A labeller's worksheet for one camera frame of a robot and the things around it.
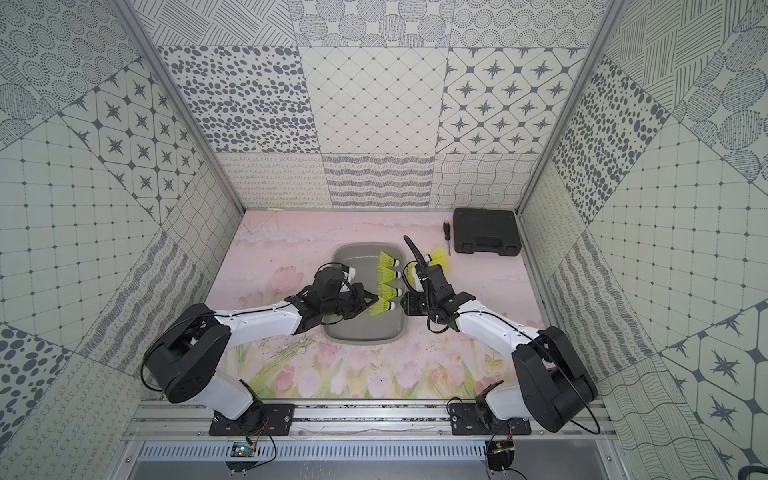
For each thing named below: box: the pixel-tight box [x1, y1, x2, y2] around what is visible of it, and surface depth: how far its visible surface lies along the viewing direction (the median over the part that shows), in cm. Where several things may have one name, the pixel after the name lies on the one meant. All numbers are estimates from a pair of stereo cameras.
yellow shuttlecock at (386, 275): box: [377, 266, 401, 284], surface depth 100 cm
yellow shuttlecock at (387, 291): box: [377, 282, 403, 300], surface depth 96 cm
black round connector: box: [485, 440, 515, 471], surface depth 74 cm
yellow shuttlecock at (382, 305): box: [369, 297, 396, 316], surface depth 90 cm
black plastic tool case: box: [453, 208, 522, 257], surface depth 107 cm
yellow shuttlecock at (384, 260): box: [378, 250, 400, 269], surface depth 103 cm
